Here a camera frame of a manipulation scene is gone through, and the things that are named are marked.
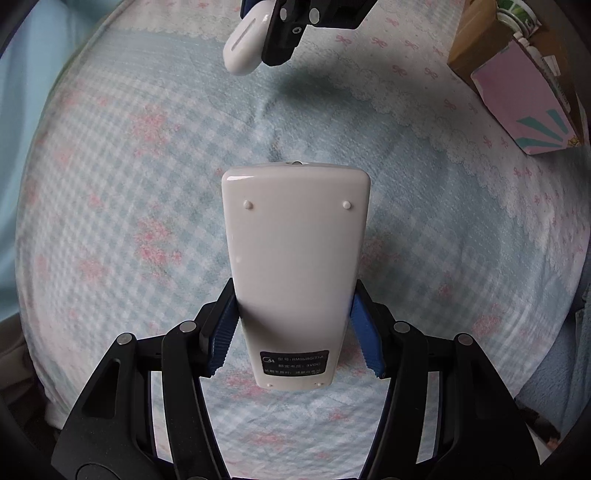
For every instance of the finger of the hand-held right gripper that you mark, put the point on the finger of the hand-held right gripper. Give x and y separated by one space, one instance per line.
247 8
279 41

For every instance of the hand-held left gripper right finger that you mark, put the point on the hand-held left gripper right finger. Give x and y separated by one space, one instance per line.
369 337

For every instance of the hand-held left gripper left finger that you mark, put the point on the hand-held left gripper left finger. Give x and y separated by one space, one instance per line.
221 332

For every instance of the white remote control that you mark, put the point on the white remote control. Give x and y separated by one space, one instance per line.
295 254

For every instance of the paper-wrapped cardboard box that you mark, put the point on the paper-wrapped cardboard box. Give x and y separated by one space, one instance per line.
521 92

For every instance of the small white tube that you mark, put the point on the small white tube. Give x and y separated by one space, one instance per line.
538 53

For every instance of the checked floral bed sheet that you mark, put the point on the checked floral bed sheet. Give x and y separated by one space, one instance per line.
138 184

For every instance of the person's blue clothing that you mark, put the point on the person's blue clothing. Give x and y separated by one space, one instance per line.
563 360

